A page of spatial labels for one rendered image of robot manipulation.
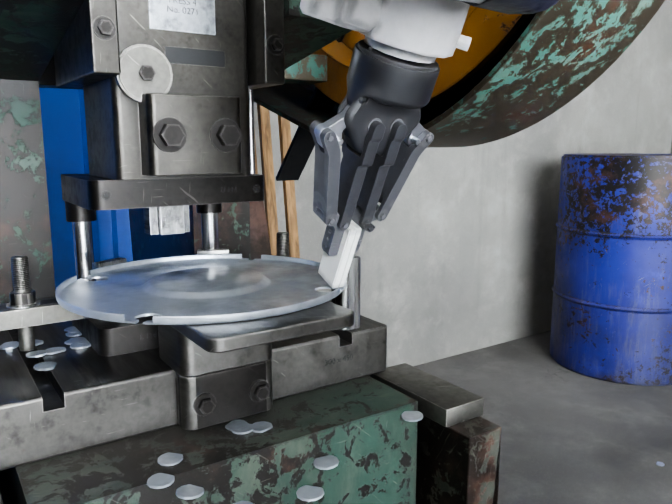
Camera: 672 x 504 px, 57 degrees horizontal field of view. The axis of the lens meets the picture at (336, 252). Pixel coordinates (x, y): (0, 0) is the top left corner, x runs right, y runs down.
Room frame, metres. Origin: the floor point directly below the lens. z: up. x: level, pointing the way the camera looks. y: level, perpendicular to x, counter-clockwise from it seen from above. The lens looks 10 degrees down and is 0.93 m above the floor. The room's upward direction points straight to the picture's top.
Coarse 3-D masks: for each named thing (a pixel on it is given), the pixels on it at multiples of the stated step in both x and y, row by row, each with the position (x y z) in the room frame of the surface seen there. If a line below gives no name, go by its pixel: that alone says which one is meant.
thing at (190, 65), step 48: (144, 0) 0.65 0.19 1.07; (192, 0) 0.67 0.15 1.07; (240, 0) 0.70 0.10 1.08; (144, 48) 0.63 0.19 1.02; (192, 48) 0.67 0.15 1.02; (240, 48) 0.70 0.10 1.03; (96, 96) 0.68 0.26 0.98; (144, 96) 0.62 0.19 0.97; (192, 96) 0.64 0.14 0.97; (240, 96) 0.70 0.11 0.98; (96, 144) 0.69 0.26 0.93; (144, 144) 0.63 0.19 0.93; (192, 144) 0.64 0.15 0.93; (240, 144) 0.67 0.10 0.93
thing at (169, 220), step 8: (144, 208) 0.72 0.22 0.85; (152, 208) 0.71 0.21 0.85; (160, 208) 0.71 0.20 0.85; (168, 208) 0.71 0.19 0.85; (176, 208) 0.72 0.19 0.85; (184, 208) 0.73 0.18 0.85; (144, 216) 0.73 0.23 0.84; (152, 216) 0.71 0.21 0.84; (160, 216) 0.71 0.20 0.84; (168, 216) 0.71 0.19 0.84; (176, 216) 0.72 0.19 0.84; (184, 216) 0.73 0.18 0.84; (144, 224) 0.73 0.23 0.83; (152, 224) 0.71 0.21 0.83; (160, 224) 0.71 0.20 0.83; (168, 224) 0.71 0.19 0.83; (176, 224) 0.72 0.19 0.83; (184, 224) 0.73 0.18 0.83; (152, 232) 0.71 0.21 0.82; (160, 232) 0.71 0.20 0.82; (168, 232) 0.71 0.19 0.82; (176, 232) 0.72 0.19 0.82; (184, 232) 0.72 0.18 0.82
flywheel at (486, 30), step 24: (480, 24) 0.77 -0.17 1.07; (504, 24) 0.74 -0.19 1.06; (528, 24) 0.74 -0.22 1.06; (336, 48) 1.06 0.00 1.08; (456, 48) 0.80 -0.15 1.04; (480, 48) 0.77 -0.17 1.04; (504, 48) 0.76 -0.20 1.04; (336, 72) 1.02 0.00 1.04; (456, 72) 0.80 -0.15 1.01; (480, 72) 0.79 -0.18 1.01; (336, 96) 1.02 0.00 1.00; (432, 96) 0.84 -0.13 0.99; (456, 96) 0.85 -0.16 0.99
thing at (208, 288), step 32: (192, 256) 0.77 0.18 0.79; (224, 256) 0.77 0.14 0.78; (64, 288) 0.61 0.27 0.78; (96, 288) 0.61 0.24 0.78; (128, 288) 0.61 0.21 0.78; (160, 288) 0.59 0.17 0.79; (192, 288) 0.59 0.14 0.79; (224, 288) 0.59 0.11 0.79; (256, 288) 0.60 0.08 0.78; (288, 288) 0.61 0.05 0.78; (320, 288) 0.62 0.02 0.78; (128, 320) 0.50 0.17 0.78; (160, 320) 0.49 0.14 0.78; (192, 320) 0.49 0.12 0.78; (224, 320) 0.49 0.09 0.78
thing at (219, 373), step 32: (256, 320) 0.50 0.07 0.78; (288, 320) 0.50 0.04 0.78; (320, 320) 0.51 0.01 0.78; (352, 320) 0.52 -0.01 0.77; (160, 352) 0.62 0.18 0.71; (192, 352) 0.57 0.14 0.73; (224, 352) 0.58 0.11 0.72; (256, 352) 0.60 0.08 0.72; (192, 384) 0.57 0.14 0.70; (224, 384) 0.58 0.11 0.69; (256, 384) 0.60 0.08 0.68; (192, 416) 0.57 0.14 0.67; (224, 416) 0.58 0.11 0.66
